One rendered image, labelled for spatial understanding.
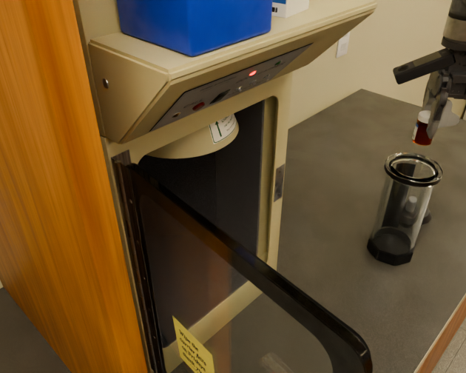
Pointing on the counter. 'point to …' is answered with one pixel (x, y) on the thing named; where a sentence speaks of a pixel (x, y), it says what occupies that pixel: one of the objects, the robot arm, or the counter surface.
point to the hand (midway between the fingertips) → (424, 127)
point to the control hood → (203, 64)
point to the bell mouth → (200, 140)
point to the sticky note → (192, 351)
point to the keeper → (279, 182)
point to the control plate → (233, 81)
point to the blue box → (194, 22)
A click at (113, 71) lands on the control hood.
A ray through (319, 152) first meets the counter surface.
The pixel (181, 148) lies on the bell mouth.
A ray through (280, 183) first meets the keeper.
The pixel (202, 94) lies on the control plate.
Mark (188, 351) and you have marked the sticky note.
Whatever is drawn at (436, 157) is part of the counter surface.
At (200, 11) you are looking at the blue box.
